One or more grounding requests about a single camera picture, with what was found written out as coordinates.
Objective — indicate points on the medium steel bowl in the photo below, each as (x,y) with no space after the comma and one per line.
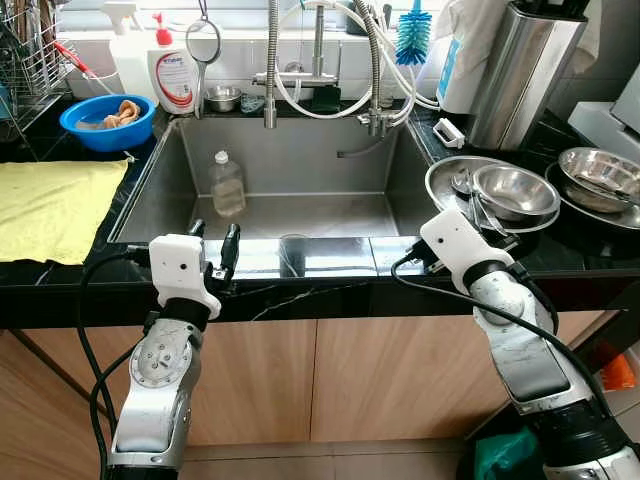
(515,192)

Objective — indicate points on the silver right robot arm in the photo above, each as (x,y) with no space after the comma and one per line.
(525,350)

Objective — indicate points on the white kitchen appliance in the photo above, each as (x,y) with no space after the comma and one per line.
(600,125)

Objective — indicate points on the clear plastic bottle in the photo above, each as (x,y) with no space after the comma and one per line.
(228,188)

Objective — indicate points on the wide steel plate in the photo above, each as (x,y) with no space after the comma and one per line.
(445,185)

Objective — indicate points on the steel spoon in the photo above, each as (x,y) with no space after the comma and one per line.
(462,182)

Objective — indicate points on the stainless steel sink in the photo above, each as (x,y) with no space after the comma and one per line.
(300,170)

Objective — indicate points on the small white plastic gadget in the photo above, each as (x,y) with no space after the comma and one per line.
(448,133)

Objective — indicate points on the wooden base cabinet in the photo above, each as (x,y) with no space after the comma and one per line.
(380,375)

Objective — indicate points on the blue plastic basin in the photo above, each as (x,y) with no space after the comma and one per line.
(105,138)

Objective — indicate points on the small steel cup bowl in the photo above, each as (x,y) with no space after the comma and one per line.
(223,98)

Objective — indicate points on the brown rag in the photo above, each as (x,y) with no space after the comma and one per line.
(122,113)

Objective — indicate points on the yellow cloth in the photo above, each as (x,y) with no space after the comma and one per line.
(55,205)

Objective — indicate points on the white red pump soap bottle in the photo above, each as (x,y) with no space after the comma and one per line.
(175,80)

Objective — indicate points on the black sponge holder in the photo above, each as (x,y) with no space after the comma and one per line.
(325,100)

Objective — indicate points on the chrome sink faucet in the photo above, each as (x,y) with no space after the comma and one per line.
(300,78)

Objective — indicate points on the steel tongs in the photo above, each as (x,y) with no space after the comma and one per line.
(610,190)

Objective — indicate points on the white spray bottle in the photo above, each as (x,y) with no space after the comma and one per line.
(128,60)

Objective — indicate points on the white bag blue print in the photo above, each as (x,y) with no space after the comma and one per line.
(460,70)

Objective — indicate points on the large steel bowl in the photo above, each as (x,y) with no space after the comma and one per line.
(595,175)

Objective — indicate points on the round metal strainer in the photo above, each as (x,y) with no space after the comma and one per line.
(203,40)

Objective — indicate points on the stainless steel knife block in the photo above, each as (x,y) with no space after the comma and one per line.
(520,80)

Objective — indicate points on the orange plastic item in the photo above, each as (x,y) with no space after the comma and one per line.
(618,370)

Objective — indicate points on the blue bottle brush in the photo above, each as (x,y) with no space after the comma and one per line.
(413,38)

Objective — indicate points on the green plastic bag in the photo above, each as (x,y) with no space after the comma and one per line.
(505,455)

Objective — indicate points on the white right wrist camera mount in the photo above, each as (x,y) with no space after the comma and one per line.
(460,240)

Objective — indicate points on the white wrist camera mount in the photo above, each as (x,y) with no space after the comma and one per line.
(460,240)
(183,268)

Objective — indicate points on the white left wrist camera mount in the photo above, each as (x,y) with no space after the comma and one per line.
(183,268)

